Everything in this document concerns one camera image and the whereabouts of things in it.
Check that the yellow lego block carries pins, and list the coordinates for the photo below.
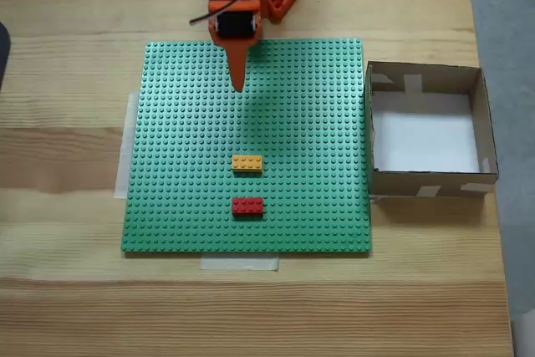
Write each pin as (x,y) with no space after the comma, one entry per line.
(247,163)

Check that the long masking tape strip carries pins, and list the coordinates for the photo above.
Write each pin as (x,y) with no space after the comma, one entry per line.
(123,156)

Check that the black rounded object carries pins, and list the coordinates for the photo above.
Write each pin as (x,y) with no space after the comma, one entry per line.
(4,52)

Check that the red lego block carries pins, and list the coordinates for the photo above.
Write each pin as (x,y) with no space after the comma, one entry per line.
(248,206)

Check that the brown cardboard box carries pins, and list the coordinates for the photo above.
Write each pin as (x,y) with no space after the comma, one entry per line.
(393,185)

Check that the white paper sheet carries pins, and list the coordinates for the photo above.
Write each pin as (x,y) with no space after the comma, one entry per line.
(418,139)

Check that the green lego baseplate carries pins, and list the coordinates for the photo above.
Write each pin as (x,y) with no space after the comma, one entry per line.
(188,144)

